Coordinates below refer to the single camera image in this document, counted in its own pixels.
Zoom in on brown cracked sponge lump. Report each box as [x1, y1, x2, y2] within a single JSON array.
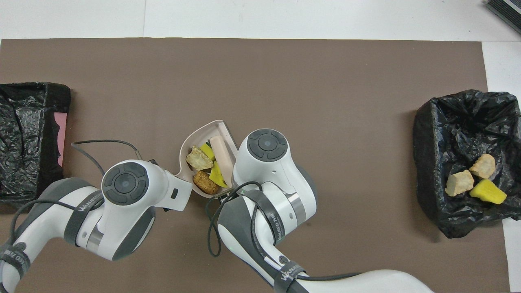
[[193, 171, 219, 195]]

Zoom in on yellow notched sponge piece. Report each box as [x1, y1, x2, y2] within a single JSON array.
[[209, 161, 228, 188]]

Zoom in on beige hand brush black bristles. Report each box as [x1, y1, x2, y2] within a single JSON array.
[[209, 124, 240, 188]]

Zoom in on pale cream sponge chunk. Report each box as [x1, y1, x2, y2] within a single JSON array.
[[186, 146, 214, 171], [445, 170, 475, 197]]

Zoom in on yellow sponge wedge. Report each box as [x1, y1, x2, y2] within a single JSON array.
[[199, 142, 216, 162]]

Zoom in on beige plastic dustpan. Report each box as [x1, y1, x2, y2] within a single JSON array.
[[175, 120, 240, 199]]

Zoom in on orange striped sponge chunk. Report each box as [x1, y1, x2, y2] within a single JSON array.
[[469, 153, 496, 179]]

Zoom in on green and yellow sponge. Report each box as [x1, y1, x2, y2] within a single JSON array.
[[469, 179, 508, 205]]

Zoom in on pink plastic bin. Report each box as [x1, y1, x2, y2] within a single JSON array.
[[54, 112, 67, 166]]

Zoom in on black plastic trash bag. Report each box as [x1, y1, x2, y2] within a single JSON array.
[[413, 90, 521, 239], [0, 82, 72, 209]]

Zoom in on brown table mat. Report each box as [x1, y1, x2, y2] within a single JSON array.
[[0, 38, 511, 293]]

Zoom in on dark grey ribbed device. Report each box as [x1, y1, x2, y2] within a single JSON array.
[[485, 0, 521, 35]]

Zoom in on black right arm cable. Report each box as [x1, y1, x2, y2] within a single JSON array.
[[207, 181, 363, 285]]

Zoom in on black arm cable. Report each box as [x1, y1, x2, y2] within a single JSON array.
[[8, 140, 143, 245], [207, 181, 363, 285]]

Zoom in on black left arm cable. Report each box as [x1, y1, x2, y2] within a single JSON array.
[[8, 140, 143, 245]]

